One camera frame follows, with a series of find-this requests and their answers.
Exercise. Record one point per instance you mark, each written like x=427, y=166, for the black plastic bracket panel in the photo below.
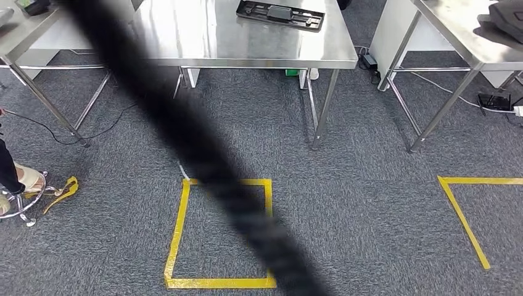
x=282, y=13

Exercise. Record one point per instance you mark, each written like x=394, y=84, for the stainless steel workbench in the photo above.
x=212, y=32

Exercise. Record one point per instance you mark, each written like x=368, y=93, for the white tape strip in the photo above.
x=184, y=171

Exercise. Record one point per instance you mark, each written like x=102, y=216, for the small green object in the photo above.
x=292, y=72

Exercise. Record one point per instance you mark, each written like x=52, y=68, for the small white container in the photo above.
x=313, y=74

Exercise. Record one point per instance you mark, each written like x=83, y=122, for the black power adapter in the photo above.
x=369, y=61

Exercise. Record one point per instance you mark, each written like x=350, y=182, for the yellow floor tape square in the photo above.
x=220, y=282

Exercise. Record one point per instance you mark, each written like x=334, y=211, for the person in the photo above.
x=344, y=4
x=8, y=167

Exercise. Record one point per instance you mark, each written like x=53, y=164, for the stainless steel side table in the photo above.
x=24, y=36
x=449, y=28

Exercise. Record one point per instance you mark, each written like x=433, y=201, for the black router box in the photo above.
x=494, y=102

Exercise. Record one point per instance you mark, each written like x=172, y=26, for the white power plug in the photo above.
x=518, y=111

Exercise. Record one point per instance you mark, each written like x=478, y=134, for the black zip case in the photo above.
x=37, y=8
x=506, y=18

